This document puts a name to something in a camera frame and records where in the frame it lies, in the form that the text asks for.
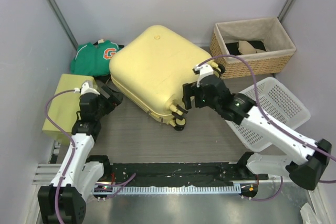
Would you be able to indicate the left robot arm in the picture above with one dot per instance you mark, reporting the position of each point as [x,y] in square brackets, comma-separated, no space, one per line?
[64,200]

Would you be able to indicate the beige cloth in basket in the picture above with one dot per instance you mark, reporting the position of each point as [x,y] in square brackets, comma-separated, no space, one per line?
[251,47]

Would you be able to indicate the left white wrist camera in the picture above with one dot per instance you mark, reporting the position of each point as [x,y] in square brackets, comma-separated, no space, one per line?
[87,87]

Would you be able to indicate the yellow-green drawer box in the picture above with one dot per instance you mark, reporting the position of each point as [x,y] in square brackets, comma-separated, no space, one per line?
[63,108]

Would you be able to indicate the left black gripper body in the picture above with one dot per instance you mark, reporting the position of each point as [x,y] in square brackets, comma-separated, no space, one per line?
[105,106]

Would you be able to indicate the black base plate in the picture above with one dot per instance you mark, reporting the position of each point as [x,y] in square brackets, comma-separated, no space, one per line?
[179,174]

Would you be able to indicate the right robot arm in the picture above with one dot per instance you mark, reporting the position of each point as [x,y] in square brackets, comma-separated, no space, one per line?
[304,159]

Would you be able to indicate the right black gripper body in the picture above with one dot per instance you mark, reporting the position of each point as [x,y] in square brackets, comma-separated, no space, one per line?
[203,101]

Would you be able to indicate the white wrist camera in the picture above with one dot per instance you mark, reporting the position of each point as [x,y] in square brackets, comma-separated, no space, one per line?
[87,87]
[203,71]

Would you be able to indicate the white plastic mesh basket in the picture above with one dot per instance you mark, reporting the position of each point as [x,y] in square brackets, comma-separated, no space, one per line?
[280,103]

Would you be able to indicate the white slotted cable duct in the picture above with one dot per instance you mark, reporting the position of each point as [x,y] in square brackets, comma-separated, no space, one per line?
[235,189]

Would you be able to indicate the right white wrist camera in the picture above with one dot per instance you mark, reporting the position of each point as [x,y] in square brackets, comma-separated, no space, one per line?
[203,71]

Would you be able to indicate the black cloth in basket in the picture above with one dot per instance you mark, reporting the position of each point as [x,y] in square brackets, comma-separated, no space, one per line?
[233,48]

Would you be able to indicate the wicker basket with liner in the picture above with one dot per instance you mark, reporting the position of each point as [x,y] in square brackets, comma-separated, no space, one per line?
[269,30]

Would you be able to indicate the green jersey with G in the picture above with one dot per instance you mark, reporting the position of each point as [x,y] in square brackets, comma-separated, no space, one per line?
[92,59]

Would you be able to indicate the white crumpled plastic bag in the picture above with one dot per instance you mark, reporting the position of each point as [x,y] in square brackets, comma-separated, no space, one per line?
[308,215]

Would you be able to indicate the yellow hard-shell suitcase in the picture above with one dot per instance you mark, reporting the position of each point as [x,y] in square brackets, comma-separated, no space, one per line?
[152,69]

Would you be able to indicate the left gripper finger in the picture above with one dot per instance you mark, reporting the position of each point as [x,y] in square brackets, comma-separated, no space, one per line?
[117,98]
[108,92]

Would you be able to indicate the dark cloth under jersey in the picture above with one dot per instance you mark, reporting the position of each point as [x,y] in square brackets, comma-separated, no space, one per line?
[103,80]

